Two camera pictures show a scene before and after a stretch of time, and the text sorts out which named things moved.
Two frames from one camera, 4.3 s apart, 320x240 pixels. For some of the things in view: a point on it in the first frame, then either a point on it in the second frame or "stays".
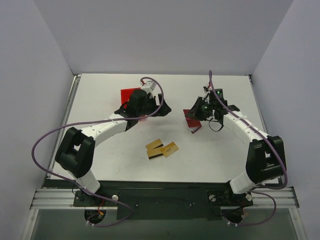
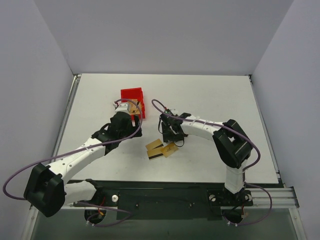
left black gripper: [157, 105] → [135, 119]
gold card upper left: [152, 145] stays
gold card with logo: [168, 149] stays
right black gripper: [198, 110] → [169, 132]
